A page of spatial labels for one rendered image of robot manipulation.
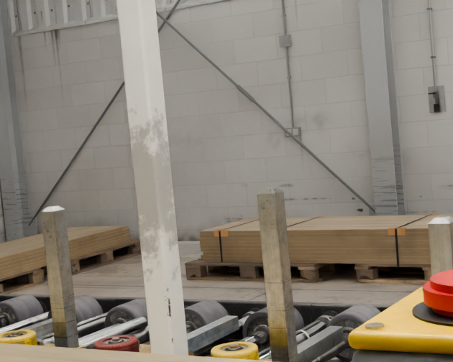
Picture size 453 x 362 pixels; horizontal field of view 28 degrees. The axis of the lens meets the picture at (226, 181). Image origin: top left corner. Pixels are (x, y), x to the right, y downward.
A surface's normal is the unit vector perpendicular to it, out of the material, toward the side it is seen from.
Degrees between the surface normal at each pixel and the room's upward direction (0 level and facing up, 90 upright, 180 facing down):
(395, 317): 0
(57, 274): 90
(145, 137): 90
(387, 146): 90
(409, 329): 0
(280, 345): 90
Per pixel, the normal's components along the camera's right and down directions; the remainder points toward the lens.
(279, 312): -0.50, 0.11
